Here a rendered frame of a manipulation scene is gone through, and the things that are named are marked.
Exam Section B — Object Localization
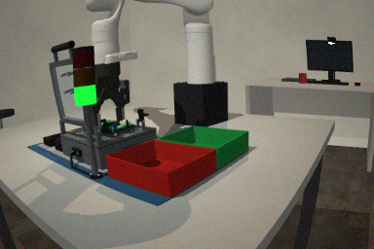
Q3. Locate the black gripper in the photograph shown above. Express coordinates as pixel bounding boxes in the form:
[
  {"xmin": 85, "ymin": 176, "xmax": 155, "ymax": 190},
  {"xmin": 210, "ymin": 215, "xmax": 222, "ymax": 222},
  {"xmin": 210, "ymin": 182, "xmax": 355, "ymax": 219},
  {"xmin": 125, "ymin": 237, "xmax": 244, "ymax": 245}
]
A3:
[{"xmin": 93, "ymin": 61, "xmax": 130, "ymax": 129}]

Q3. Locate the green circuit board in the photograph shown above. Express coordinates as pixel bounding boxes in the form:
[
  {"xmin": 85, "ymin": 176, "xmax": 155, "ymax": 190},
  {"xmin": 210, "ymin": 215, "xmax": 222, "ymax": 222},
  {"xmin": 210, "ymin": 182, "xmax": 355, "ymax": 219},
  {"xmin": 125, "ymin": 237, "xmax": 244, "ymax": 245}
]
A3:
[{"xmin": 101, "ymin": 119, "xmax": 134, "ymax": 131}]

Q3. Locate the green bin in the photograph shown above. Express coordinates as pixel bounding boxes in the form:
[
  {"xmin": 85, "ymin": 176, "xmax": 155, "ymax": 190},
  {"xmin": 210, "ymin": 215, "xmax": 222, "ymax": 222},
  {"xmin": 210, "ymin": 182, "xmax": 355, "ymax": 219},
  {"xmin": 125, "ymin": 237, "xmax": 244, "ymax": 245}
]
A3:
[{"xmin": 156, "ymin": 125, "xmax": 248, "ymax": 169}]

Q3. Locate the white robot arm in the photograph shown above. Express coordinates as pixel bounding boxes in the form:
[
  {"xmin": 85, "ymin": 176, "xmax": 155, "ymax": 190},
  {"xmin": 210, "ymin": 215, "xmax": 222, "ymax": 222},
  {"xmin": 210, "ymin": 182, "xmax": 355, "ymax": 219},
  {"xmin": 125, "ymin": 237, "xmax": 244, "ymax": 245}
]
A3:
[{"xmin": 86, "ymin": 0, "xmax": 216, "ymax": 84}]

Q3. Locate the red bin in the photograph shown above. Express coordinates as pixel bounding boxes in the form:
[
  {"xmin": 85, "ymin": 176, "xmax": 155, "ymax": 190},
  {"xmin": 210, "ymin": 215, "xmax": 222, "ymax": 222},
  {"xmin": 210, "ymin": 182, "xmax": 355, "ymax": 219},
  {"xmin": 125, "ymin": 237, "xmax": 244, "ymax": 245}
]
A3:
[{"xmin": 105, "ymin": 140, "xmax": 216, "ymax": 197}]

